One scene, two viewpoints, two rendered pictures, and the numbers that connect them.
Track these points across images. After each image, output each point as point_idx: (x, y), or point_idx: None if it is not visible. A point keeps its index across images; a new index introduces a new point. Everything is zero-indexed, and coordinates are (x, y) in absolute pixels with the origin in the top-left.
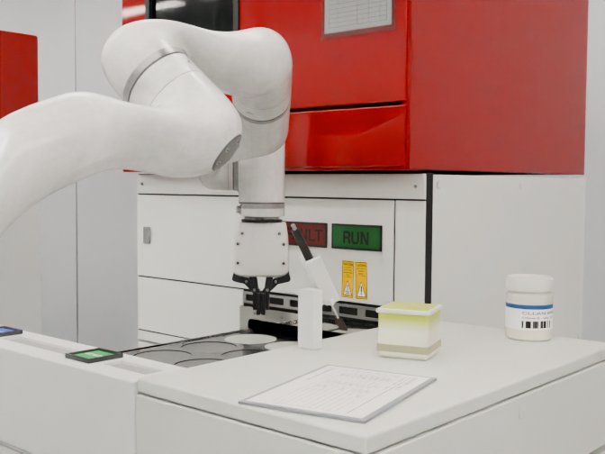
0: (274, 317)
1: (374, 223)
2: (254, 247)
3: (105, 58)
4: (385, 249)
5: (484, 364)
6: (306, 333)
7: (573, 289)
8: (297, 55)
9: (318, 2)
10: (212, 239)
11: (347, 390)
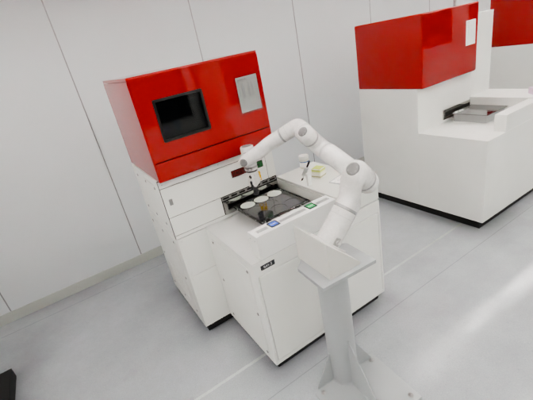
0: (236, 198)
1: (259, 159)
2: (256, 177)
3: (311, 136)
4: (263, 165)
5: (329, 171)
6: (310, 182)
7: None
8: (234, 121)
9: (237, 104)
10: (203, 189)
11: None
